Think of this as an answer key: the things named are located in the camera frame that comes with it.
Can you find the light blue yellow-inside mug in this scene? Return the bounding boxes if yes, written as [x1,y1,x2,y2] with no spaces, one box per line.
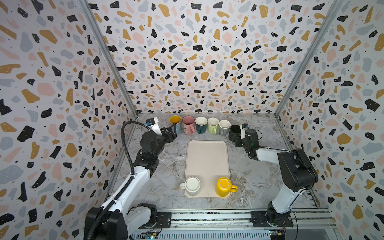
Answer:
[169,116,182,136]

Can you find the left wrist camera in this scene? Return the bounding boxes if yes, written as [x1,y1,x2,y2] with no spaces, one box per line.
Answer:
[146,117,162,136]

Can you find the dark green mug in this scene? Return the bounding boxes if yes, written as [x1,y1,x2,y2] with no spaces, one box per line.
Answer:
[195,117,208,134]

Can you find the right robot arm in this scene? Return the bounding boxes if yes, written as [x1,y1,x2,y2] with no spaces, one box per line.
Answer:
[230,129,319,227]

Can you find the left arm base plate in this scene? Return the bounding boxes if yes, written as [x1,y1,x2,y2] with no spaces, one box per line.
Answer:
[140,212,172,230]

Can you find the black corrugated cable hose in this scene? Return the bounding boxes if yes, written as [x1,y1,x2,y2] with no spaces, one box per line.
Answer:
[85,120,151,240]

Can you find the yellow mug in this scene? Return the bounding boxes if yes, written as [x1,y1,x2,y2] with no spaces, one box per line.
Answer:
[216,177,238,198]

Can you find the grey mug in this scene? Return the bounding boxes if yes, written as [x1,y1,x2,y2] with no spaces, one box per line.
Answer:
[219,120,231,136]

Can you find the cream plastic tray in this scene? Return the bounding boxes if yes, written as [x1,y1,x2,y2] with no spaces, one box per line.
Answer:
[183,141,232,199]

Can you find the pink patterned mug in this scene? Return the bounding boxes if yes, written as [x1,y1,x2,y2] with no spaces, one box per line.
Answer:
[182,116,196,135]

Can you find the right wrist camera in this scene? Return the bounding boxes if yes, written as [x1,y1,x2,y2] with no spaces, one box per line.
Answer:
[240,123,249,139]

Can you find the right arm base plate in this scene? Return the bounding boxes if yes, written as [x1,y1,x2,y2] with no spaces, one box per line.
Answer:
[250,210,294,228]

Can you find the light green mug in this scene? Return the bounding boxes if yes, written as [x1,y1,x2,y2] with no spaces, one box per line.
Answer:
[207,117,220,135]

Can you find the black mug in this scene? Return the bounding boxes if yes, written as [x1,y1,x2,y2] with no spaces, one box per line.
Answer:
[228,125,241,142]

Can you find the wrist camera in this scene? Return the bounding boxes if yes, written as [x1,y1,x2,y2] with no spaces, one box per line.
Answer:
[240,123,249,139]
[146,117,162,136]

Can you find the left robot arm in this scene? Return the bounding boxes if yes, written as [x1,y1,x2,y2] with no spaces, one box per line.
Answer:
[84,118,177,240]

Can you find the white mug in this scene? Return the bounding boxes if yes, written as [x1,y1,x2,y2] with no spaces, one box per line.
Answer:
[179,177,201,197]

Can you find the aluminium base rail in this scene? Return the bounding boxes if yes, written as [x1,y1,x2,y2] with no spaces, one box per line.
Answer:
[80,208,337,240]

